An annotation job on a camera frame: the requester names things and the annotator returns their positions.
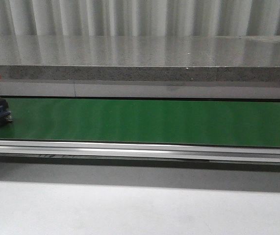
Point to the green conveyor belt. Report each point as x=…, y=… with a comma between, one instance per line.
x=208, y=122

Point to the silver conveyor frame rail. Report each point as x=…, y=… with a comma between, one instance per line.
x=151, y=151

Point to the white pleated curtain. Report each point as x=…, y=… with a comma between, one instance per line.
x=140, y=17

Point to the grey speckled stone counter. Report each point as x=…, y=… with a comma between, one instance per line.
x=219, y=67

